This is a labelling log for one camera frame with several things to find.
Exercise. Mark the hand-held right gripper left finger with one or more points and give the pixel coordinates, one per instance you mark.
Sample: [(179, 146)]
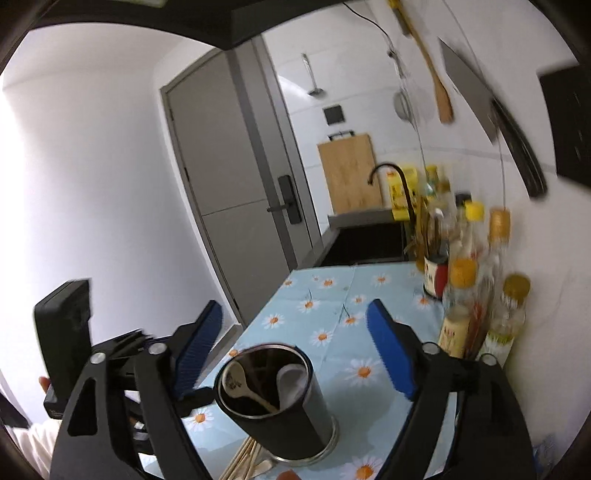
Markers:
[(198, 350)]

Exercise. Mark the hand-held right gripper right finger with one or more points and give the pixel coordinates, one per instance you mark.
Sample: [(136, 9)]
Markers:
[(390, 350)]

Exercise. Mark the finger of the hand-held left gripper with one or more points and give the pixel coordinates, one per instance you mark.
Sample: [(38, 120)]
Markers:
[(124, 344)]

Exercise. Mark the black cylindrical utensil holder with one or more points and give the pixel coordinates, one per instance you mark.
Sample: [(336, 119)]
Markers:
[(295, 424)]

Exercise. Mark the person's left forearm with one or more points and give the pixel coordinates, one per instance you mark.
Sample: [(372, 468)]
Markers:
[(32, 447)]

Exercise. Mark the person's left hand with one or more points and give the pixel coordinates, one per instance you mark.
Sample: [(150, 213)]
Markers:
[(44, 383)]

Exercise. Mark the printed wooden spoon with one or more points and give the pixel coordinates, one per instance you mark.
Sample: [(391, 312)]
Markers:
[(240, 381)]

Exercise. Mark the blue daisy print tablecloth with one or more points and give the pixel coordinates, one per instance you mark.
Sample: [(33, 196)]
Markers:
[(323, 300)]

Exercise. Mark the red white chopstick holder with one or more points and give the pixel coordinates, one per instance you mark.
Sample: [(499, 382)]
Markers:
[(434, 277)]

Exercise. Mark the bottle with red yellow label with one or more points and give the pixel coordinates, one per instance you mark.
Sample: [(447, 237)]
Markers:
[(461, 295)]

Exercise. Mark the dark kitchen sink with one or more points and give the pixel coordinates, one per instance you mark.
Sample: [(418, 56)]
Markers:
[(364, 244)]

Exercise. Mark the wooden chopstick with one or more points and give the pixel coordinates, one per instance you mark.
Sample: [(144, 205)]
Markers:
[(236, 459), (244, 461), (250, 464)]

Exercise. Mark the bottle with green label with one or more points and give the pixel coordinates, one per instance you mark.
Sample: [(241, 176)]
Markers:
[(508, 318)]

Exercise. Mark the bunch of chopsticks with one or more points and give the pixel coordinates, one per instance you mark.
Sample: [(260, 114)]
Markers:
[(431, 230)]

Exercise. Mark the yellow box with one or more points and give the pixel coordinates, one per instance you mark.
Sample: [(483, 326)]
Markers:
[(399, 194)]

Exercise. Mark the clear bottle yellow cap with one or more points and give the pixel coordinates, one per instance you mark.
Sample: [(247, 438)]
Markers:
[(473, 217)]

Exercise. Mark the clear bottle amber cap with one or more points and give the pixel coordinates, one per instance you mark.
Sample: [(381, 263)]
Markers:
[(500, 226)]

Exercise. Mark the black faucet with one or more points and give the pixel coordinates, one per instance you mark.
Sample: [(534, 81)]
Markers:
[(400, 180)]

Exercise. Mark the wooden cutting board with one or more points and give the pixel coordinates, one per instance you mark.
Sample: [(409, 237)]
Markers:
[(351, 175)]

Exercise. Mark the grey door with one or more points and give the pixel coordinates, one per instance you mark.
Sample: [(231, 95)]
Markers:
[(217, 152)]

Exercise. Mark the hanging metal strainer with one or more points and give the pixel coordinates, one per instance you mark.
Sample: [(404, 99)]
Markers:
[(403, 105)]

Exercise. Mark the hanging wooden spatula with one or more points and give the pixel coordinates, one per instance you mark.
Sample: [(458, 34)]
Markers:
[(442, 101)]

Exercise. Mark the dark overhead cabinet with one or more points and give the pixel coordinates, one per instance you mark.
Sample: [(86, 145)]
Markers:
[(286, 18)]

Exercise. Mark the black wall plate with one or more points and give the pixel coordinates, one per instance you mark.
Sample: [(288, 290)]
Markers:
[(334, 114)]

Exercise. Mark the black wall panel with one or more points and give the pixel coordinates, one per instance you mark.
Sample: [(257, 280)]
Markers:
[(570, 124)]

